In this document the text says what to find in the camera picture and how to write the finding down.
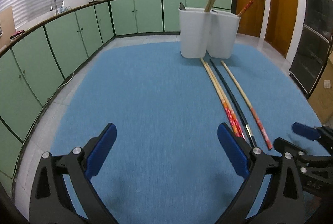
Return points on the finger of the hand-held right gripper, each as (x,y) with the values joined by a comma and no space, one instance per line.
(286,144)
(304,130)

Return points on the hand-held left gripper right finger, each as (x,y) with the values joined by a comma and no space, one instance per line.
(232,151)

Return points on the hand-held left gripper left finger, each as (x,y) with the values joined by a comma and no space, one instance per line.
(101,151)

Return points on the red-ended wooden chopstick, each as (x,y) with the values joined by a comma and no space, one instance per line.
(215,88)
(219,88)
(249,3)
(260,126)

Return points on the dark blue chopstick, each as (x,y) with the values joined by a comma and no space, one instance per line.
(232,99)

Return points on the white double utensil holder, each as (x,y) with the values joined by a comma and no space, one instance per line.
(193,34)

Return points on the metal spoon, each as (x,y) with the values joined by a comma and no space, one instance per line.
(182,7)

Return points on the cardboard box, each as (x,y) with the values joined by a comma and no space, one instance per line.
(324,94)

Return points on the blue table mat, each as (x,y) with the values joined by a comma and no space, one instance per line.
(145,99)

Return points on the black glass-front cabinet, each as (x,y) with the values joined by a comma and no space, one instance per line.
(311,44)

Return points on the plain wooden door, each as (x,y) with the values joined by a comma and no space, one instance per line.
(282,5)

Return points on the red cloth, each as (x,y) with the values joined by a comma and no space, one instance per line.
(17,34)

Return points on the clear bottles by sink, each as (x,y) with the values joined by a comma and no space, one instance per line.
(65,9)

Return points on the beige water dispenser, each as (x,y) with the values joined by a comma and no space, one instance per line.
(6,21)

